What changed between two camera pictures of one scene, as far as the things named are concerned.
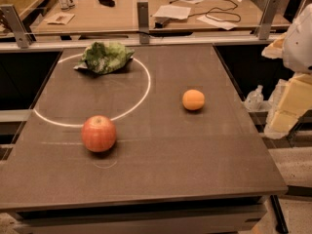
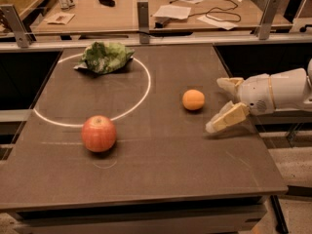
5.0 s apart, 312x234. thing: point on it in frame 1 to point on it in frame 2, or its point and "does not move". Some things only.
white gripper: [299, 46] to [254, 93]
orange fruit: [193, 99] does not move
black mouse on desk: [106, 1] does not move
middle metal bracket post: [143, 21] does not move
